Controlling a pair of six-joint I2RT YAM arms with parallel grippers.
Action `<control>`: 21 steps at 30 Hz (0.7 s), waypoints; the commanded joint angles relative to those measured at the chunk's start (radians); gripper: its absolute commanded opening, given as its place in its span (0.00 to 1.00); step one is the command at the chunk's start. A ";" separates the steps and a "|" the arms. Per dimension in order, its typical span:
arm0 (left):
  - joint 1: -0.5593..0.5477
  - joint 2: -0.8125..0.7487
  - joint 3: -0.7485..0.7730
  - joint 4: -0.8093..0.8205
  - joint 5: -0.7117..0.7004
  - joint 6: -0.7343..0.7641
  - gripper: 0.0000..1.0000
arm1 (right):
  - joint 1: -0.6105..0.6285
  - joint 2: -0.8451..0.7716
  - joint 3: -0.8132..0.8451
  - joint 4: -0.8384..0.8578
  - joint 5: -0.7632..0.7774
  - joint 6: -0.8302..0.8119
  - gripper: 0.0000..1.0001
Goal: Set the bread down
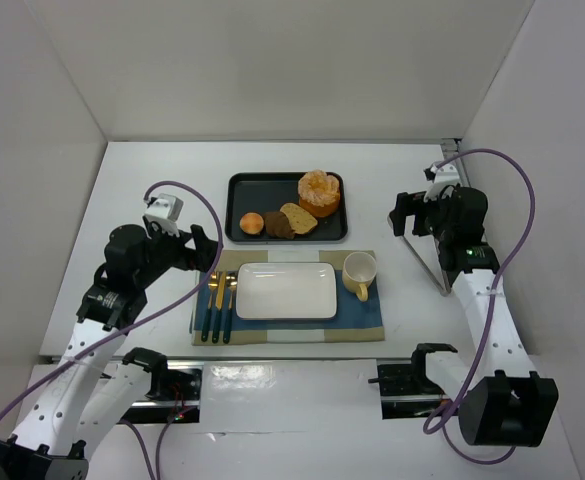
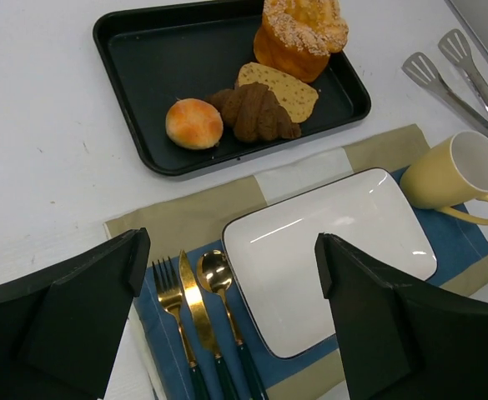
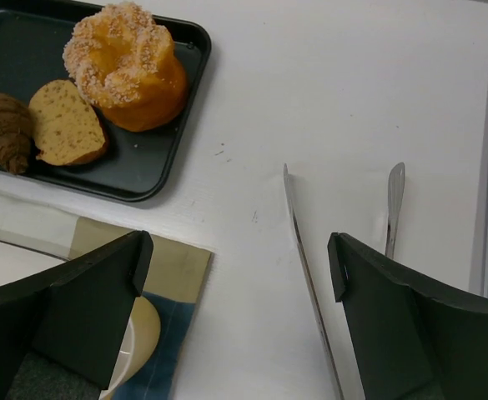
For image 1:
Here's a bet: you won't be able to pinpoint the orange sugared ring bread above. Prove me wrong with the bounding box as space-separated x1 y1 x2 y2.
298 170 341 218

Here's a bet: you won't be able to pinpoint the metal food tongs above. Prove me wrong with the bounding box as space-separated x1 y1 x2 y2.
400 233 451 297

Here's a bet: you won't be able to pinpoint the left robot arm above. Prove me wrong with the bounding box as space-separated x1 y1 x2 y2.
0 220 223 479

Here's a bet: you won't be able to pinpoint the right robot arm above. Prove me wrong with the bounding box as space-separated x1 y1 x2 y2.
375 186 559 448

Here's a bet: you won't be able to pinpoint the tan bread slice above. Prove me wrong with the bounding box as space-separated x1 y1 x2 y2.
280 203 318 235

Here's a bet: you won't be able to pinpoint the gold green knife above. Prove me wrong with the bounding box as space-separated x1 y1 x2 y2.
212 271 228 344

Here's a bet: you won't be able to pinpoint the gold green spoon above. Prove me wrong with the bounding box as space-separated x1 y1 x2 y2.
201 272 220 342

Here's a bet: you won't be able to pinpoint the small round bun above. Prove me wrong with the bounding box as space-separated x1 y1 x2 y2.
239 212 265 235

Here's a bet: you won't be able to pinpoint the black baking tray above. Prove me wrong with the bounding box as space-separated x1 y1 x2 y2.
225 172 349 244

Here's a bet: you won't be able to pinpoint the white rectangular plate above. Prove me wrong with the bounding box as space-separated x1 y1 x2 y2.
235 262 337 321

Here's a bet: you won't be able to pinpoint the blue beige placemat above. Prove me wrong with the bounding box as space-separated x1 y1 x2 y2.
216 250 385 346

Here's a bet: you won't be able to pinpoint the chocolate croissant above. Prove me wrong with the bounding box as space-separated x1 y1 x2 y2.
264 211 295 240

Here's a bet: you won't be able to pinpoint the yellow mug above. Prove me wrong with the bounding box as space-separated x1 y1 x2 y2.
342 252 377 302

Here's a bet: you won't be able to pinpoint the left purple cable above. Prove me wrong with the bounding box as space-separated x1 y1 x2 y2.
0 180 224 480

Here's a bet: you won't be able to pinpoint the purple cable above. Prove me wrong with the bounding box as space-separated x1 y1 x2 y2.
422 148 537 466
0 180 224 480

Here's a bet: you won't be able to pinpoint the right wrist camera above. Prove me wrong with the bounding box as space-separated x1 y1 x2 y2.
423 164 461 203

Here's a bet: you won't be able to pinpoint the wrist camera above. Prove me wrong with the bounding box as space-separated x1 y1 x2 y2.
144 194 183 238
423 164 461 203

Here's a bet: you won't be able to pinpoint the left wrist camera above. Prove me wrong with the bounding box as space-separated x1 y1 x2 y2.
144 194 183 238

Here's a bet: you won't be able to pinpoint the aluminium frame rail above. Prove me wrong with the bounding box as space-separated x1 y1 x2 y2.
441 138 471 187

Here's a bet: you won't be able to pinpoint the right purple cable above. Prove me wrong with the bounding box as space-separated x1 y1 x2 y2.
422 148 537 466

